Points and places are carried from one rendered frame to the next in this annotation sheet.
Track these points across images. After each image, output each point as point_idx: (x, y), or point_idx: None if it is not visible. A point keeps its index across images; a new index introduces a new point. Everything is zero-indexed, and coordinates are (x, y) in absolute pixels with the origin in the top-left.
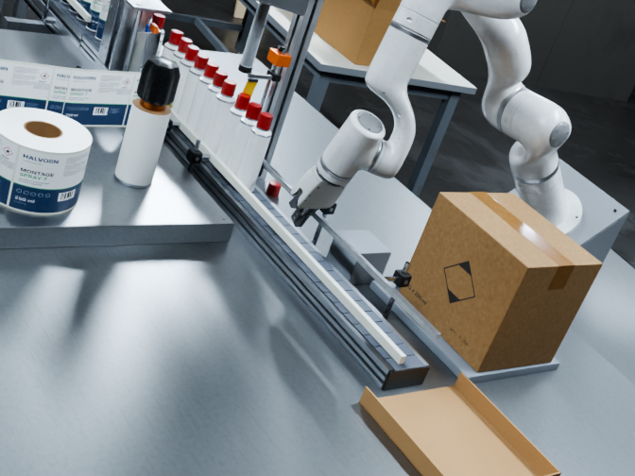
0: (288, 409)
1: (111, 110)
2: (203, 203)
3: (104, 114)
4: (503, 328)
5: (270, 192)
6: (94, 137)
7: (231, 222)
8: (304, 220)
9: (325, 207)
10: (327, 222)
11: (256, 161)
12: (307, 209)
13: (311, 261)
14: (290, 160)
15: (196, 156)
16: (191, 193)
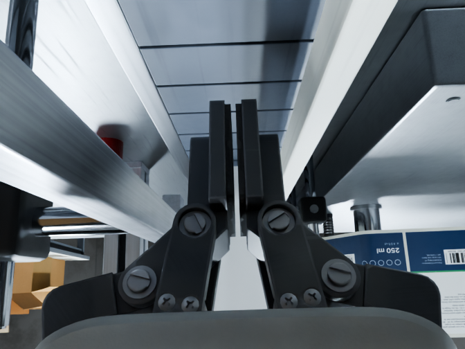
0: None
1: (439, 260)
2: (432, 136)
3: (448, 250)
4: None
5: (117, 148)
6: (438, 202)
7: (445, 89)
8: (225, 158)
9: (113, 346)
10: (59, 197)
11: (247, 266)
12: (279, 284)
13: None
14: None
15: (318, 215)
16: (418, 154)
